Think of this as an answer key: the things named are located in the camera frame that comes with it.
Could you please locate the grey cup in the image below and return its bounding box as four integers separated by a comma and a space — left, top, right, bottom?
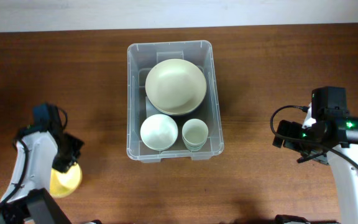
183, 140, 206, 147

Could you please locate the white paper label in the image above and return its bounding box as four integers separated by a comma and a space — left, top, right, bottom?
145, 96, 158, 118

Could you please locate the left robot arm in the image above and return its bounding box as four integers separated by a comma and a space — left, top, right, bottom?
0, 103, 84, 223

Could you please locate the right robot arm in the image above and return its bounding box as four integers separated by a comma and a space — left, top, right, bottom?
270, 86, 358, 223

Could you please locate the clear plastic storage container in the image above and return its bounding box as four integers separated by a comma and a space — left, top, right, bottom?
126, 40, 224, 163

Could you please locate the yellow small bowl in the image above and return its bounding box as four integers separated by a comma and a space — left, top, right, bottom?
49, 163, 83, 198

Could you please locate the white small bowl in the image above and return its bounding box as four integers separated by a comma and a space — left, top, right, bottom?
140, 114, 178, 148

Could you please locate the mint green small bowl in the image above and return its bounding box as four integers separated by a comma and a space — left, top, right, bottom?
147, 146, 171, 151

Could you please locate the cream bowl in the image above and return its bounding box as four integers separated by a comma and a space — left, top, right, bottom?
145, 58, 207, 113

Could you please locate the cream white cup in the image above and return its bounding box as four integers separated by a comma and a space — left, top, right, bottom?
182, 119, 209, 144

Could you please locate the mint green cup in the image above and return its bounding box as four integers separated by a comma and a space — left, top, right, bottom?
185, 145, 203, 152

